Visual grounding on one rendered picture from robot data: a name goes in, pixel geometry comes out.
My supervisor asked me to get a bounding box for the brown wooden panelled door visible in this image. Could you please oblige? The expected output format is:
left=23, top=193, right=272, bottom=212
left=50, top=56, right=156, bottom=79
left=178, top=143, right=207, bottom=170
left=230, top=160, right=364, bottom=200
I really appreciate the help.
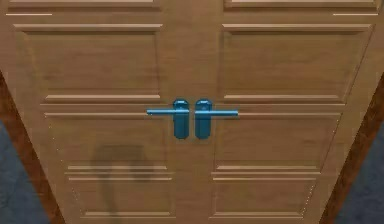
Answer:
left=0, top=0, right=193, bottom=224
left=191, top=0, right=384, bottom=224

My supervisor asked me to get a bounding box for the blue door handle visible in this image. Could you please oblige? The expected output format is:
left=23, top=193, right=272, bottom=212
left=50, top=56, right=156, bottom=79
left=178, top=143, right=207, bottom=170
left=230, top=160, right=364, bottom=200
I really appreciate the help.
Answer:
left=194, top=98, right=240, bottom=140
left=146, top=98, right=191, bottom=140

